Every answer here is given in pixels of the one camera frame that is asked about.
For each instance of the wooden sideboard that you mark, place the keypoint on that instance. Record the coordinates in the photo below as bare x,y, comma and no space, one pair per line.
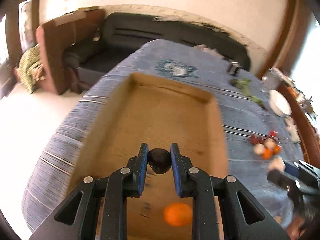
306,131

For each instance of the black device on table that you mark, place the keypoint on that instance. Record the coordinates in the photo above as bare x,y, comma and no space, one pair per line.
233,68

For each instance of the dark plum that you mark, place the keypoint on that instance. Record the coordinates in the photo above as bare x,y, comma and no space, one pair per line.
159,160

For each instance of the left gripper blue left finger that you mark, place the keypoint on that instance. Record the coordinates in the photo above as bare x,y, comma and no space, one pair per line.
76,217

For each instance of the brown armchair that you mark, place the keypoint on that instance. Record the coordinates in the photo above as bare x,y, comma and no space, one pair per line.
58,34

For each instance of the white bowl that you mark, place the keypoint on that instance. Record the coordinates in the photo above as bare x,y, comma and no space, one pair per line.
279,104

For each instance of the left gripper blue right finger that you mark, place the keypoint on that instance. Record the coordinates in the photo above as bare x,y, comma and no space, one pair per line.
221,203

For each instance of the white square cake piece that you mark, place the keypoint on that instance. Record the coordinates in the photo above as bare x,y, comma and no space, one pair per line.
270,143

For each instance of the large orange mandarin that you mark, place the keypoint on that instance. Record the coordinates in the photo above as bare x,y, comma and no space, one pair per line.
178,214

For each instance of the small beige cake piece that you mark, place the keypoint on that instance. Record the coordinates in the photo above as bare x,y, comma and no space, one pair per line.
277,163

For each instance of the small orange mandarin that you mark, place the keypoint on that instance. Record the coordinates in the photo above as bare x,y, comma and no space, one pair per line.
267,154

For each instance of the green leafy vegetable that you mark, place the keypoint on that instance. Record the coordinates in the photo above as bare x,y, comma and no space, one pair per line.
243,85

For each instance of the cardboard box tray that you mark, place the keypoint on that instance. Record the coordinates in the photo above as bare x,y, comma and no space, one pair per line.
159,112

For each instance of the clear glass cup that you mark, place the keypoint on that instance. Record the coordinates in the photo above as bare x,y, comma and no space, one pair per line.
270,80

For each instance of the green patterned cloth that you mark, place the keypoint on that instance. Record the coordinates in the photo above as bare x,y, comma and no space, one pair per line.
30,69

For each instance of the red cherry tomato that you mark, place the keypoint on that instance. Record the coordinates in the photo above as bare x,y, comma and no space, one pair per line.
273,134

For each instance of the round red jujube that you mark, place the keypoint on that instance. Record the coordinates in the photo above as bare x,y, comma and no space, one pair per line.
256,139

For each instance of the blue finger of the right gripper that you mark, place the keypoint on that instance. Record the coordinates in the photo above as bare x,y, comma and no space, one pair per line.
292,169

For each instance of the white work glove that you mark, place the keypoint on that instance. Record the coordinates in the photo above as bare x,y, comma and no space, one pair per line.
292,129

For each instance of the round beige cake piece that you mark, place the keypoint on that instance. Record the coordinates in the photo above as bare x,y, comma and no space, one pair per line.
259,149

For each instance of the black sofa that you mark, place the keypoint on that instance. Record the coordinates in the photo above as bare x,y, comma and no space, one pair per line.
143,43

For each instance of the blue plaid tablecloth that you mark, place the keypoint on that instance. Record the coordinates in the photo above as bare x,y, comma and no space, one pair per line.
241,117

